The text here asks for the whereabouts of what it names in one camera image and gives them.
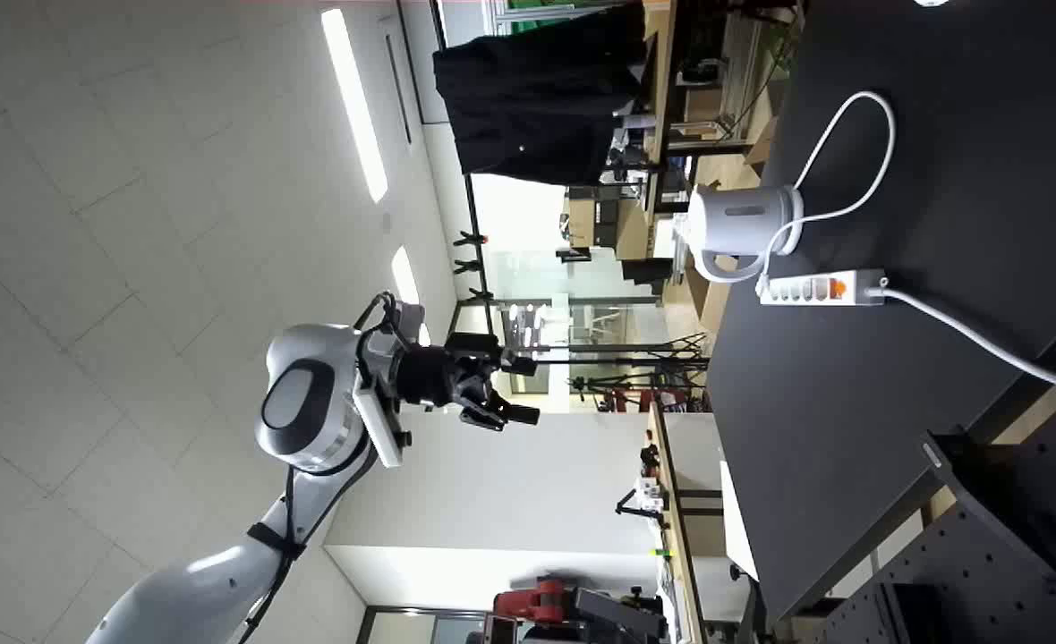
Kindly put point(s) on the black hanging cloth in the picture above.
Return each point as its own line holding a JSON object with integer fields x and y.
{"x": 539, "y": 93}

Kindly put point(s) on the red and black machine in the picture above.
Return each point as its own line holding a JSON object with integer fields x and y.
{"x": 548, "y": 602}

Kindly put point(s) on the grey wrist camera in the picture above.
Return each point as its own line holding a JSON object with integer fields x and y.
{"x": 397, "y": 320}

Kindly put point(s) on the black pole stand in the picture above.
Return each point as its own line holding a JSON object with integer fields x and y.
{"x": 477, "y": 263}

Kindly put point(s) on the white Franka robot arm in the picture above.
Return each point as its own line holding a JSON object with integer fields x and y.
{"x": 314, "y": 404}

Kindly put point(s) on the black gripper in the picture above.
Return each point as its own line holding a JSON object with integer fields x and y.
{"x": 439, "y": 373}

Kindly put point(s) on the black perforated board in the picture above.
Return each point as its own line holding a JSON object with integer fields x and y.
{"x": 1002, "y": 536}

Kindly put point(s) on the white electric kettle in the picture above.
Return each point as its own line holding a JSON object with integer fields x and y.
{"x": 734, "y": 226}

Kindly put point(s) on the long ceiling light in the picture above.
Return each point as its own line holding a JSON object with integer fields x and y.
{"x": 356, "y": 107}

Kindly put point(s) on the short ceiling light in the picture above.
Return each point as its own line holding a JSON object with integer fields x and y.
{"x": 407, "y": 279}

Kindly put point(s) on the white power strip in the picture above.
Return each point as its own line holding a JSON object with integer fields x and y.
{"x": 820, "y": 287}

